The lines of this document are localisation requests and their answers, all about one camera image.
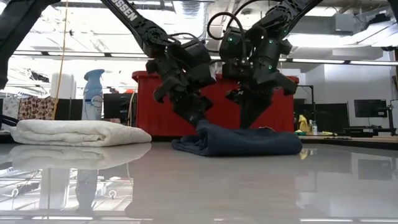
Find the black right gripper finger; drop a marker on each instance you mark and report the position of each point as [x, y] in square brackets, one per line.
[253, 109]

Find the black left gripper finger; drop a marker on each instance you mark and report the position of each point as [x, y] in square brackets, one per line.
[194, 110]

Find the dark garment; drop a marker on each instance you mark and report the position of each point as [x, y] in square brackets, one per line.
[242, 141]

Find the white textured towel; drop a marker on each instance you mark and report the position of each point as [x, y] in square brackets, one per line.
[77, 133]

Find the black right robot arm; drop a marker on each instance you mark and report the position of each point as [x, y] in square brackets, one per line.
[273, 25]

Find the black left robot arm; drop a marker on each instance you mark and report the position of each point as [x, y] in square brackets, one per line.
[136, 21]

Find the red plastic bin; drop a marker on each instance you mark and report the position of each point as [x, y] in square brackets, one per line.
[149, 105]

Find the yellow cloth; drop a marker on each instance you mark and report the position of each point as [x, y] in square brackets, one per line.
[303, 124]

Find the green cloth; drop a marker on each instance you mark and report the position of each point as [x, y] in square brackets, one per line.
[300, 133]

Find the black thin stand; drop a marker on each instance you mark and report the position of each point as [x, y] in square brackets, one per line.
[312, 102]

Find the long light bar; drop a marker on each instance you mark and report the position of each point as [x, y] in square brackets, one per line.
[317, 60]

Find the small clear bottle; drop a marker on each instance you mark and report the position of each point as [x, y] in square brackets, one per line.
[314, 128]

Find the black partition panel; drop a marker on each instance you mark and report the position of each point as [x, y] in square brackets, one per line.
[329, 115]

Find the black display panel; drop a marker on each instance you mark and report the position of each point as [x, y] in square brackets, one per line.
[70, 109]

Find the black monitor stand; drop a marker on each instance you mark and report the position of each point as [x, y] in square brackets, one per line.
[390, 121]

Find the floral patterned cloth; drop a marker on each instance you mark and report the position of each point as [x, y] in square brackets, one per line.
[37, 107]

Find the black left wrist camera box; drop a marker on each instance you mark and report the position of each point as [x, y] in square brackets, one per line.
[199, 56]

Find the wide silver ventilation duct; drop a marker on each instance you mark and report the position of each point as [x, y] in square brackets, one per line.
[191, 7]

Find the black wall monitor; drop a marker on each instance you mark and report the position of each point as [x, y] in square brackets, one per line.
[370, 108]

